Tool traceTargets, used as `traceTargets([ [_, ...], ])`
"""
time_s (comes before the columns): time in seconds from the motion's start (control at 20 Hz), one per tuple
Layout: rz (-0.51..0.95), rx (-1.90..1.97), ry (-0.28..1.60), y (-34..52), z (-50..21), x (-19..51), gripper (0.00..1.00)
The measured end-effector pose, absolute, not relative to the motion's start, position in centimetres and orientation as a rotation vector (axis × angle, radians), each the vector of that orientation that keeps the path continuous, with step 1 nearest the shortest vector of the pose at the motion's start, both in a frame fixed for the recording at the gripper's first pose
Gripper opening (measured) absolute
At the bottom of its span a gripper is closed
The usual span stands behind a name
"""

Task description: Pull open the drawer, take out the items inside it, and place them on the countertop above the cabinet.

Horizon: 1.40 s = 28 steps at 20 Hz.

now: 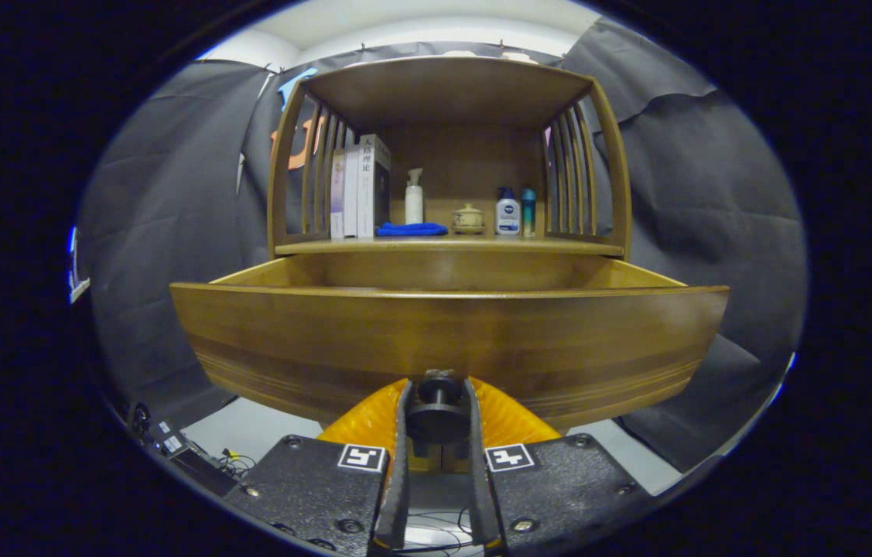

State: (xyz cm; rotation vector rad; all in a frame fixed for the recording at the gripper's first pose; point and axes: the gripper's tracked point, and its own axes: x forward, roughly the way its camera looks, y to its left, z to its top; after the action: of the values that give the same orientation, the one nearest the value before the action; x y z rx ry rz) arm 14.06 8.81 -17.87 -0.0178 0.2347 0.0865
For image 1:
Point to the white book with dark cover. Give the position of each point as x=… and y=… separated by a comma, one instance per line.
x=374, y=186

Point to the wooden cabinet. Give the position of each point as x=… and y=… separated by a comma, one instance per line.
x=443, y=93

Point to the blue folded cloth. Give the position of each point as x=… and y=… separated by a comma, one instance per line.
x=412, y=229

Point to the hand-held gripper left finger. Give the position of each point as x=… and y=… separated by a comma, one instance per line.
x=398, y=495

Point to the pale purple book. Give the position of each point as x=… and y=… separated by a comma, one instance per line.
x=336, y=197

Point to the wooden drawer with black knob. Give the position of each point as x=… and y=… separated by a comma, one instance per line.
x=443, y=333

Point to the white pump bottle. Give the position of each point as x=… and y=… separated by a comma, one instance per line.
x=414, y=205

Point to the black power strip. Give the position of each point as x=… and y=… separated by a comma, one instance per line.
x=196, y=468

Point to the white frame equipment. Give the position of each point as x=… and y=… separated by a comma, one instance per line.
x=76, y=286

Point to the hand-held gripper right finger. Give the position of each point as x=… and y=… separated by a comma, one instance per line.
x=480, y=495

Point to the white lotion bottle blue cap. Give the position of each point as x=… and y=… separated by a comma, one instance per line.
x=507, y=216

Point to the wooden countertop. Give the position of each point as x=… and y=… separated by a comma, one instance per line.
x=482, y=244

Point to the beige lidded ceramic teacup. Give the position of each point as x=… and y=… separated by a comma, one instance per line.
x=468, y=220

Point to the slim teal bottle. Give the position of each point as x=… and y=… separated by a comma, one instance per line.
x=528, y=213

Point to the black backdrop cloth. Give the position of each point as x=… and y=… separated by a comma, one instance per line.
x=714, y=232

